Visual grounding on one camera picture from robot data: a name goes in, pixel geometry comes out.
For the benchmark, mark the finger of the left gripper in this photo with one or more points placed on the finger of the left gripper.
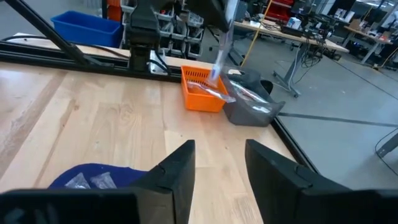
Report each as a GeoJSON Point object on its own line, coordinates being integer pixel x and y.
{"type": "Point", "coordinates": [224, 21]}

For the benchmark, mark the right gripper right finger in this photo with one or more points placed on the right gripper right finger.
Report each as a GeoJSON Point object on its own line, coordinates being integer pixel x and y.
{"type": "Point", "coordinates": [273, 186]}

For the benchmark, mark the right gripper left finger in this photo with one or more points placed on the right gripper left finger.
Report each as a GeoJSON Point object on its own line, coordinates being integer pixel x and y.
{"type": "Point", "coordinates": [168, 193]}

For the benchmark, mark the shelf rack with storage bins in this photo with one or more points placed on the shelf rack with storage bins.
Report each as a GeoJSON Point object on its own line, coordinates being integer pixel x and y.
{"type": "Point", "coordinates": [183, 34]}

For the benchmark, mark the navy blue square mat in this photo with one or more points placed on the navy blue square mat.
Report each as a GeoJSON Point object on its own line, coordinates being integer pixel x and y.
{"type": "Point", "coordinates": [124, 175]}

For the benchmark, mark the red tool cabinet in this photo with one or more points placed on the red tool cabinet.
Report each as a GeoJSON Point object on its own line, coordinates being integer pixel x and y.
{"type": "Point", "coordinates": [280, 9]}

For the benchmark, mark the orange plastic basket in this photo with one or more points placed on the orange plastic basket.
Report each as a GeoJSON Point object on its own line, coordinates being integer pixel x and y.
{"type": "Point", "coordinates": [202, 105]}

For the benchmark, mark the wooden table with grey legs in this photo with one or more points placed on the wooden table with grey legs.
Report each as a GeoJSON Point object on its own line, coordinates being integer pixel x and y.
{"type": "Point", "coordinates": [311, 42]}

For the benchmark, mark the blue plastic bin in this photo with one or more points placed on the blue plastic bin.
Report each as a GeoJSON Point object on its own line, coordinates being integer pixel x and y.
{"type": "Point", "coordinates": [87, 31]}

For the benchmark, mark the grey metal table leg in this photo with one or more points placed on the grey metal table leg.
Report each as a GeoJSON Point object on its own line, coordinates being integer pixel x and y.
{"type": "Point", "coordinates": [388, 146]}

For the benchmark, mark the wooden workbench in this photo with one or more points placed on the wooden workbench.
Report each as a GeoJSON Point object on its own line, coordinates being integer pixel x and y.
{"type": "Point", "coordinates": [367, 34]}

